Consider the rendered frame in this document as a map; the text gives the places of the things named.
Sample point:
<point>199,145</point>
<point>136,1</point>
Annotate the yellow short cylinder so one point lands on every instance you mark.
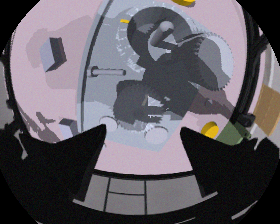
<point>183,2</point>
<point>210,129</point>

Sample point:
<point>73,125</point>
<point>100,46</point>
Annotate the grey toothed gear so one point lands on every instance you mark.
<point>138,108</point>

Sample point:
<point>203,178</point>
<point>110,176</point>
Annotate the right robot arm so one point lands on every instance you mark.
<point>14,127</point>

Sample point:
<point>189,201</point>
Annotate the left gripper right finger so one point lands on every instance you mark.
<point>211,160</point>

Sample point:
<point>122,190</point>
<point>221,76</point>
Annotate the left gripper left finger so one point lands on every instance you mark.
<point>72,160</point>

